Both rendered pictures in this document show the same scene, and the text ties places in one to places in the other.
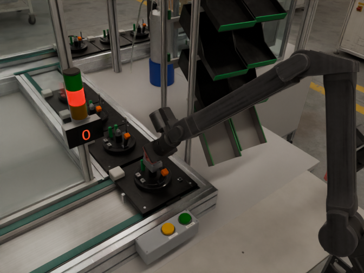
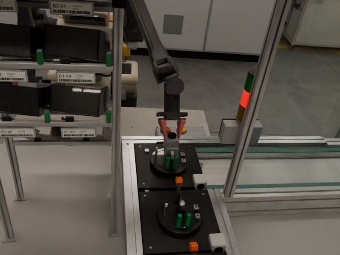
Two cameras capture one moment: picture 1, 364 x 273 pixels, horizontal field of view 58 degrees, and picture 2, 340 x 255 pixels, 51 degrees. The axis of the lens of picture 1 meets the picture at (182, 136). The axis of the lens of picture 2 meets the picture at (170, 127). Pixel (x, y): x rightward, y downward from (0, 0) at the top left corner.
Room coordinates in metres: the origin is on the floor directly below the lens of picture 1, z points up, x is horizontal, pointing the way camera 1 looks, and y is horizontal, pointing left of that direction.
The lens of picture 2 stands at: (1.78, 0.54, 1.85)
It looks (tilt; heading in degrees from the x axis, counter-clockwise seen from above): 36 degrees down; 207
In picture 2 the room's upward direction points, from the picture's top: 7 degrees clockwise
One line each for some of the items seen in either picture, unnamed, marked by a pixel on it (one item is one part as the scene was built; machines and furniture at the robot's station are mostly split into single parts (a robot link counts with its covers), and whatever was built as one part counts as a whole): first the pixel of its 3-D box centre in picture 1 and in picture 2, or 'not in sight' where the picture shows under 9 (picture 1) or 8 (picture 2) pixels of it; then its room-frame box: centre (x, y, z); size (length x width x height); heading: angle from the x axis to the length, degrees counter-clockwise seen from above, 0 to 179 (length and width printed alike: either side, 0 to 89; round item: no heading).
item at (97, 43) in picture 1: (109, 35); not in sight; (2.25, 0.54, 1.01); 0.24 x 0.24 x 0.13; 39
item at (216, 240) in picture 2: (118, 136); (180, 209); (1.08, 0.26, 1.01); 0.24 x 0.24 x 0.13; 39
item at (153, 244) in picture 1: (167, 235); (180, 136); (0.67, 0.03, 0.93); 0.21 x 0.07 x 0.06; 129
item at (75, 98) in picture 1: (76, 95); (250, 97); (0.86, 0.33, 1.33); 0.05 x 0.05 x 0.05
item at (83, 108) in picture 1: (78, 109); (246, 111); (0.86, 0.33, 1.28); 0.05 x 0.05 x 0.05
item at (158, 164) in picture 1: (150, 157); (171, 143); (0.89, 0.11, 1.07); 0.08 x 0.04 x 0.07; 39
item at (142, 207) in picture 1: (153, 180); (168, 165); (0.89, 0.10, 0.96); 0.24 x 0.24 x 0.02; 39
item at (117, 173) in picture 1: (116, 174); (199, 182); (0.90, 0.24, 0.97); 0.05 x 0.05 x 0.04; 39
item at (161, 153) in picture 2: (153, 176); (168, 161); (0.89, 0.10, 0.98); 0.14 x 0.14 x 0.02
